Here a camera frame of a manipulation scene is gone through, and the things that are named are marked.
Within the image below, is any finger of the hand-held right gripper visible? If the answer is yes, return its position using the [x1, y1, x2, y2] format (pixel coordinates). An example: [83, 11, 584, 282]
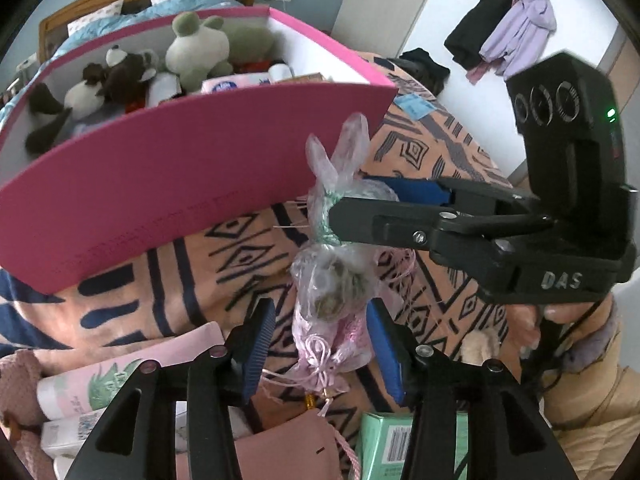
[327, 196, 557, 264]
[377, 175, 543, 217]

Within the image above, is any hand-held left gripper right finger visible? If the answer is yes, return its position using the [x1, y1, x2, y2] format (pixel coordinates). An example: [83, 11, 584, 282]
[366, 299, 581, 480]

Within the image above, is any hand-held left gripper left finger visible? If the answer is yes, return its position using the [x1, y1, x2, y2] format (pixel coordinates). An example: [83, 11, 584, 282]
[64, 297, 277, 480]

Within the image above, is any clear plastic bag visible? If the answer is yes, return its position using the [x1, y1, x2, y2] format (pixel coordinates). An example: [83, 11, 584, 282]
[290, 112, 403, 326]

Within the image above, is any pink aloe print tube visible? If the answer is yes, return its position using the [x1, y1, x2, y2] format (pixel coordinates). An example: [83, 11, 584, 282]
[36, 321, 227, 421]

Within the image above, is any pink storage box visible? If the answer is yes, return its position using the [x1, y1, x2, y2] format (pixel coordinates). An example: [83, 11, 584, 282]
[0, 4, 400, 296]

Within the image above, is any person's right forearm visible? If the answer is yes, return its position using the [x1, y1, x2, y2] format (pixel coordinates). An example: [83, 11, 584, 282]
[540, 290, 640, 466]

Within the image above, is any person's right hand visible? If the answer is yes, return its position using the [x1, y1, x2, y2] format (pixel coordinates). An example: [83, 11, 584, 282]
[502, 302, 603, 361]

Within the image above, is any blue paper card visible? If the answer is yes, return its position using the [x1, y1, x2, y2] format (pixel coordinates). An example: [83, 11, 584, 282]
[395, 94, 436, 121]

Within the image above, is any mint green box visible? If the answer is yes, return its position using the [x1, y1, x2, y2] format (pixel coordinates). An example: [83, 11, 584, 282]
[357, 411, 471, 480]

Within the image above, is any cream fluffy item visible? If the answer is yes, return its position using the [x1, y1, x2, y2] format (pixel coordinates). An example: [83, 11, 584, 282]
[460, 332, 502, 367]

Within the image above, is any dark clothes pile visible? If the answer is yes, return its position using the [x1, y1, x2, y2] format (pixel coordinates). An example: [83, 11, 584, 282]
[387, 47, 451, 96]

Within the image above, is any pink hanging cloth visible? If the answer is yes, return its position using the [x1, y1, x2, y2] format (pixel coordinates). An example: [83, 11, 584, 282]
[465, 62, 493, 86]

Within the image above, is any beige door panel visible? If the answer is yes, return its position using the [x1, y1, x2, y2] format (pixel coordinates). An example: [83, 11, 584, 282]
[597, 22, 640, 106]

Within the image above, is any purple jacket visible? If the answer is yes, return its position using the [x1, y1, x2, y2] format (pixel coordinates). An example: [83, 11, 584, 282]
[465, 0, 557, 86]

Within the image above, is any black jacket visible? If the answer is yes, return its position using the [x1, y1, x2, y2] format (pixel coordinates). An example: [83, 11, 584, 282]
[444, 0, 516, 71]

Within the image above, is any beige wardrobe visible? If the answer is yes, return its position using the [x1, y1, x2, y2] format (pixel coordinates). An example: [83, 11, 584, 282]
[330, 0, 448, 56]

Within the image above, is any pink printed tissue pack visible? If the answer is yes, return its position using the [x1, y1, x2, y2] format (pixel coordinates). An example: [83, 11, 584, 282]
[200, 72, 273, 95]

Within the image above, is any pink knitted toy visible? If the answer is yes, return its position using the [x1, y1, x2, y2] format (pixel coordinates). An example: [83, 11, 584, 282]
[0, 350, 56, 480]

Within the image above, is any frog plush toy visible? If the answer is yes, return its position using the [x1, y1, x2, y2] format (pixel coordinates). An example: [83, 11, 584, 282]
[165, 11, 278, 92]

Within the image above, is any panda plush toy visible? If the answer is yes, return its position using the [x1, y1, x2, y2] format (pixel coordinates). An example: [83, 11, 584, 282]
[25, 45, 161, 156]

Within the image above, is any light blue duvet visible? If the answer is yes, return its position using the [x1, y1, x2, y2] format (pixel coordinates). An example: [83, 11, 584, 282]
[0, 0, 246, 126]

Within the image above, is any bedside table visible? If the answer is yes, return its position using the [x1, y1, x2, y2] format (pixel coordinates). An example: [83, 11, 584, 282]
[0, 55, 41, 106]

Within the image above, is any pink drawstring pouch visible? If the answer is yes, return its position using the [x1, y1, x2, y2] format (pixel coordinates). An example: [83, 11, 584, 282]
[262, 305, 376, 480]

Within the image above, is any black cable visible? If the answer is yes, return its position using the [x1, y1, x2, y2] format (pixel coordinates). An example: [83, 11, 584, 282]
[520, 305, 601, 480]

